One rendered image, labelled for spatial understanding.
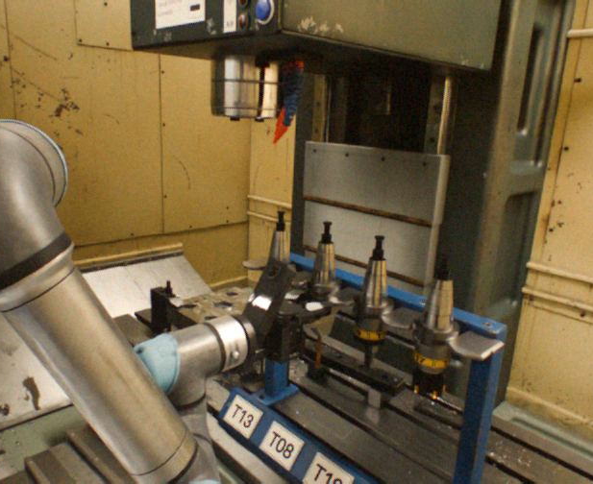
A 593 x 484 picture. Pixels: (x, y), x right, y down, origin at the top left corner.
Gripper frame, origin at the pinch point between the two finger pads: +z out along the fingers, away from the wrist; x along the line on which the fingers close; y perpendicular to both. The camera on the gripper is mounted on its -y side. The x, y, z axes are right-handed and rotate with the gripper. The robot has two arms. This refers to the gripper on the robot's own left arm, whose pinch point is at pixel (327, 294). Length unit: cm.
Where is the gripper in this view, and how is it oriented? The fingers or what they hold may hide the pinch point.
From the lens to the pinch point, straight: 86.0
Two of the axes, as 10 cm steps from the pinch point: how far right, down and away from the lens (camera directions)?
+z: 7.2, -1.6, 6.7
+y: -0.4, 9.6, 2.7
